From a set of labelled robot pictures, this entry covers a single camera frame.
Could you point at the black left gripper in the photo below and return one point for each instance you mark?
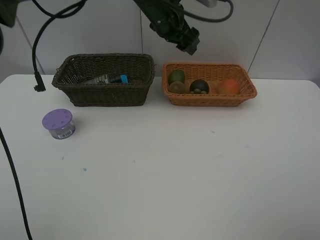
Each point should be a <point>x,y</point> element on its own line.
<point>168,21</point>

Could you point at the green lime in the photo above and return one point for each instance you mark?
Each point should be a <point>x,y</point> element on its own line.
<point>176,76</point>

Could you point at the dark purple mangosteen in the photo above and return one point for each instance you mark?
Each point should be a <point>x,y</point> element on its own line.
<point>199,86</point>

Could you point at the brown kiwi fruit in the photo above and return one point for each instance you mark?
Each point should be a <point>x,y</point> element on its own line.
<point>177,87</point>

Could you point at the orange red peach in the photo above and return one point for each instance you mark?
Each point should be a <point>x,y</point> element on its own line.
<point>229,87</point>

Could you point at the blue whiteboard eraser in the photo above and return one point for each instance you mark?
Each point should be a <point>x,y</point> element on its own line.
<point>124,79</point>

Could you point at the dark green pump bottle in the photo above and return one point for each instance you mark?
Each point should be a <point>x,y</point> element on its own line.
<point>104,79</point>

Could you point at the purple lidded round jar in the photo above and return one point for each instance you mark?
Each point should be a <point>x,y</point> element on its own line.
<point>59,123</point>

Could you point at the orange wicker basket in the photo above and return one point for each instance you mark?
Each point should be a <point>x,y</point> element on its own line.
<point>213,74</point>

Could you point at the dark brown wicker basket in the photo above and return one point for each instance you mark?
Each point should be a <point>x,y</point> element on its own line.
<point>76,69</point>

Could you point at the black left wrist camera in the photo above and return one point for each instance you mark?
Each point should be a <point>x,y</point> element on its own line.
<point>208,3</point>

